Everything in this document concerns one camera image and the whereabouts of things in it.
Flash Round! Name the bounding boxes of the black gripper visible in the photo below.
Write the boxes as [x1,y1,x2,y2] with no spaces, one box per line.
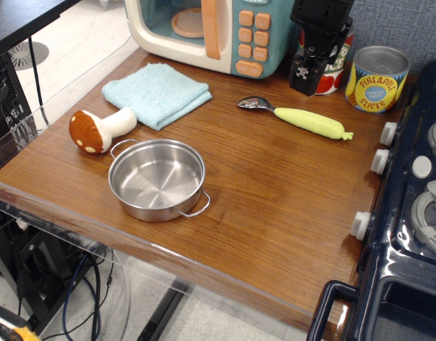
[289,0,354,96]

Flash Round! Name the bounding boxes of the light blue towel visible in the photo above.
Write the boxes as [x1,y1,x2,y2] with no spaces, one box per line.
[102,63,212,131]

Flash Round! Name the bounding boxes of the tomato sauce can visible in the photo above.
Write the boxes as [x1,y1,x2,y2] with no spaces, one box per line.
[297,25,354,95]

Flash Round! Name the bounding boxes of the toy microwave teal and cream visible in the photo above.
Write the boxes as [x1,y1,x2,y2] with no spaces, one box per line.
[124,0,299,79]

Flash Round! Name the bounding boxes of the pineapple slices can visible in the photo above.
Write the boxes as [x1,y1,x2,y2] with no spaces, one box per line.
[345,45,411,114]

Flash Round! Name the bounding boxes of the stainless steel pot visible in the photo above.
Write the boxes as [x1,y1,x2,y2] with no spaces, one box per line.
[108,139,211,222]

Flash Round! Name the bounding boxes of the brown plush mushroom toy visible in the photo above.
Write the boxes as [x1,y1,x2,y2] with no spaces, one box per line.
[69,107,137,154]

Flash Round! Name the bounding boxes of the dark blue toy stove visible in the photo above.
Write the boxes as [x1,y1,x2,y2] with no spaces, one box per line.
[307,60,436,340]

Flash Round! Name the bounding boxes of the black table leg base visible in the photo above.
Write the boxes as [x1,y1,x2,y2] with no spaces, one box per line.
[136,278,190,341]

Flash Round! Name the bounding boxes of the black desk at left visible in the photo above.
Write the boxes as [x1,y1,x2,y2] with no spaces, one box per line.
[0,0,82,61]

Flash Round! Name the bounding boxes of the spoon with yellow-green handle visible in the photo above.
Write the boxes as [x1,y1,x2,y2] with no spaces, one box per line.
[237,97,354,141]

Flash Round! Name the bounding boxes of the blue cable under table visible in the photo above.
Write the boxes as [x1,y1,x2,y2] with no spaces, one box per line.
[62,248,102,341]

